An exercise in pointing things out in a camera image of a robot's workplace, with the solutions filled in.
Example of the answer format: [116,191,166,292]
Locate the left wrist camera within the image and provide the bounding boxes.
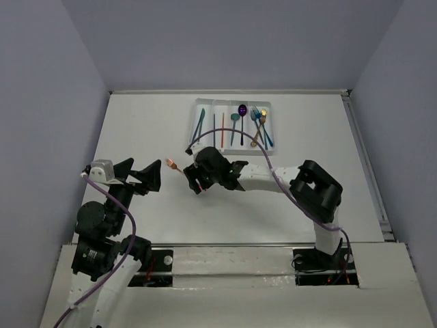
[81,159,115,185]

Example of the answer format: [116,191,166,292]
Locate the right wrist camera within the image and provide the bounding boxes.
[185,142,206,167]

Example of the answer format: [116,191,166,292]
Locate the blue plastic fork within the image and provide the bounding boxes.
[251,107,274,148]

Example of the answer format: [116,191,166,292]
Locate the teal plastic spoon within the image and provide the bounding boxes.
[230,113,240,146]

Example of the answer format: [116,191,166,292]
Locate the gold ornate fork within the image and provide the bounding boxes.
[252,107,267,138]

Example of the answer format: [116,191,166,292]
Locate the iridescent rainbow fork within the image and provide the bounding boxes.
[261,117,268,151]

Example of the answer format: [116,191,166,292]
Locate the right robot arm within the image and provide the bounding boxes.
[184,142,343,270]

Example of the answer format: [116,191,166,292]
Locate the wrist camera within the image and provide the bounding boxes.
[81,159,115,185]
[185,142,206,167]

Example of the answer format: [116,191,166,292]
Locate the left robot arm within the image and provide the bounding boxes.
[56,158,161,327]

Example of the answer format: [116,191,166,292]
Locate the rose gold fork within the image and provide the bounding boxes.
[165,158,185,176]

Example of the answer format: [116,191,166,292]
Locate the purple metal spoon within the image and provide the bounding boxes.
[238,104,247,146]

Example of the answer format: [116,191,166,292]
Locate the teal plastic knife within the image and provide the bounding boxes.
[195,108,206,139]

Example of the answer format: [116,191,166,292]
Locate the white cutlery tray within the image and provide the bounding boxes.
[188,98,276,155]

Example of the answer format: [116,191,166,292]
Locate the orange chopstick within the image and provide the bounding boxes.
[221,112,225,149]

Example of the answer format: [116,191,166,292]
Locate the dark blue plastic knife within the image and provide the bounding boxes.
[191,121,202,141]

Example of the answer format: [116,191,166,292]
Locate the dark blue metal fork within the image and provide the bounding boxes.
[251,107,264,144]

